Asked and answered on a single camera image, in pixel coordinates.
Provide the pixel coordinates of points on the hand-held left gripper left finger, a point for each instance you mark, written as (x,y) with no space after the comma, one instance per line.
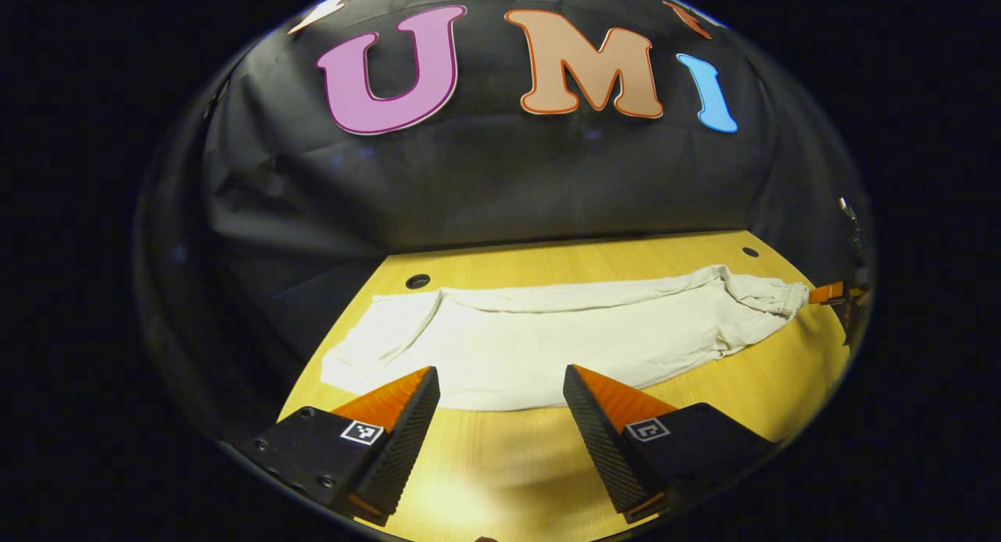
(407,440)

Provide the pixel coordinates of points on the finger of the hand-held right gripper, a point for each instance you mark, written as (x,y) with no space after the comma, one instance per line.
(826,293)

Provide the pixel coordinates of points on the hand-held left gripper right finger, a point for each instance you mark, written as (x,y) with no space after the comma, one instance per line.
(602,448)

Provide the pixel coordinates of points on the cream white jeans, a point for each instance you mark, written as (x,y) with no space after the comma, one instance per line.
(563,346)

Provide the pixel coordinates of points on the black metal stand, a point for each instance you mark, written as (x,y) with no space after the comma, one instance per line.
(846,208)

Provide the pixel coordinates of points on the black backdrop cloth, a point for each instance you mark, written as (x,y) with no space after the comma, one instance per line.
(508,174)

